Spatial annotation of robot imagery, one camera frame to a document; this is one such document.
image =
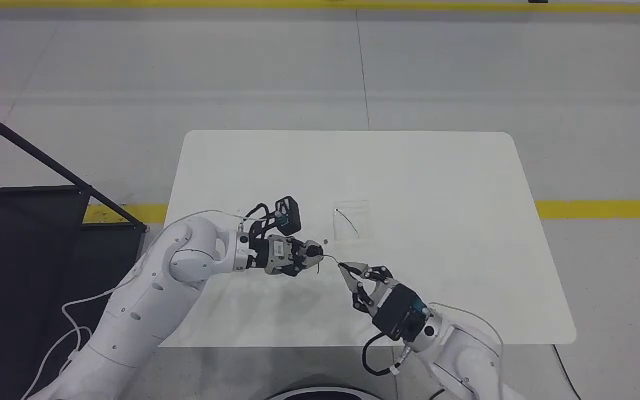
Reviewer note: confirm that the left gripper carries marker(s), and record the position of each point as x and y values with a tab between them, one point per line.
275	254

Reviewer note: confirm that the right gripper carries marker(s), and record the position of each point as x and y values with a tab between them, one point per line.
384	291

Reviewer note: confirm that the thin black zip tie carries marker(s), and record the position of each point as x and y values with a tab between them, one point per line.
347	220
330	258

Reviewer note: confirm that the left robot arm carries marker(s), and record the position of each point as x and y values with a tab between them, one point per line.
150	295

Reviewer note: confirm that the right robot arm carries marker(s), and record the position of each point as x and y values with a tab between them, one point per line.
465	360

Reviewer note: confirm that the clear plastic plate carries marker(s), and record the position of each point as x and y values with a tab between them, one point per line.
360	212

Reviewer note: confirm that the robot body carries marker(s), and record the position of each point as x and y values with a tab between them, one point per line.
322	394

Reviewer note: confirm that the dark mesh fence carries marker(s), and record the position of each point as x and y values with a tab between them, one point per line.
35	260

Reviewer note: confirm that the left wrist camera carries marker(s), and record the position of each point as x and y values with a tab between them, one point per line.
290	216

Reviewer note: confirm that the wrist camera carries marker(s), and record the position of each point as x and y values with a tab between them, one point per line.
400	312
290	216

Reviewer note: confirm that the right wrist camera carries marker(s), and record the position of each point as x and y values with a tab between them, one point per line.
400	312

